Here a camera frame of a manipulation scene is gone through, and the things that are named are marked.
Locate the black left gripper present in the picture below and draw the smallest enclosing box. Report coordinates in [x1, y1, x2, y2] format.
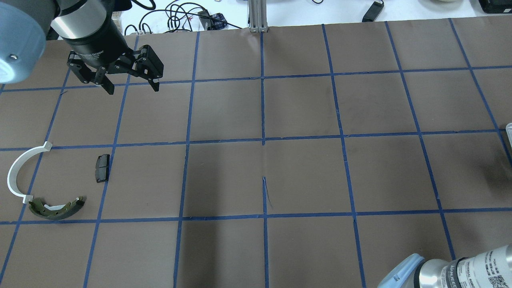
[66, 38, 164, 95]

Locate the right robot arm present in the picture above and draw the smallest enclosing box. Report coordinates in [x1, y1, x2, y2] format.
[377, 244, 512, 288]

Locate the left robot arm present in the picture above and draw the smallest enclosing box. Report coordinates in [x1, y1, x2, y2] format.
[0, 0, 164, 95]

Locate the black brake pad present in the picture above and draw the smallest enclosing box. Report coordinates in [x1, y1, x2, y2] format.
[95, 154, 110, 183]

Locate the olive metal brake shoe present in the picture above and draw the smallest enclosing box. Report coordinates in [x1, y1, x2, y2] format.
[28, 196, 86, 221]

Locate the white curved plastic part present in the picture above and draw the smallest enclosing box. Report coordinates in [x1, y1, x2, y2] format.
[7, 142, 53, 204]

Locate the black power adapter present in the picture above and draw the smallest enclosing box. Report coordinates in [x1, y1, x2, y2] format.
[362, 0, 384, 22]

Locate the black box on bench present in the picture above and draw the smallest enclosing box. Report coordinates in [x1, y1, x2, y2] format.
[478, 0, 512, 14]

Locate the black cable bundle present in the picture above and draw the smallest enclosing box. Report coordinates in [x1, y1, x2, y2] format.
[124, 0, 244, 36]

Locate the aluminium frame post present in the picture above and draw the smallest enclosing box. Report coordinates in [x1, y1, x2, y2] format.
[247, 0, 268, 33]

